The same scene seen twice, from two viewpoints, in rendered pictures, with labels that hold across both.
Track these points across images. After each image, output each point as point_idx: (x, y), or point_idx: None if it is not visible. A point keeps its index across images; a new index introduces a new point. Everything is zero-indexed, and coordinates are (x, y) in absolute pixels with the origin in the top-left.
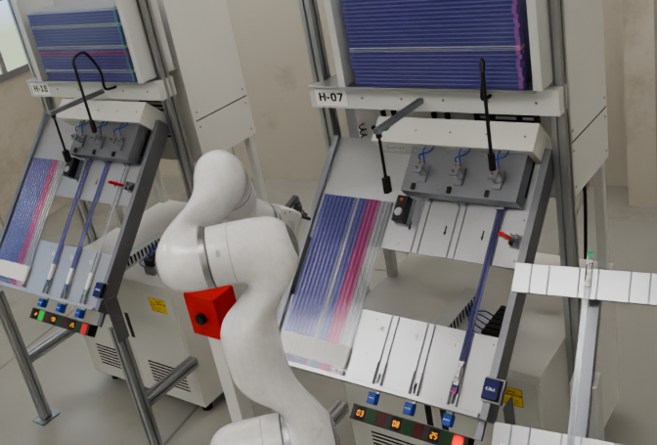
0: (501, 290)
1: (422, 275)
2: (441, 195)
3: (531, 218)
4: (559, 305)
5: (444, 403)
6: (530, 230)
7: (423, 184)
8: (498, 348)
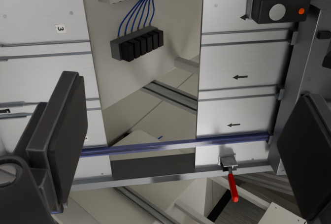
0: None
1: None
2: (298, 84)
3: (254, 170)
4: (176, 49)
5: (6, 149)
6: (241, 173)
7: (323, 51)
8: (99, 184)
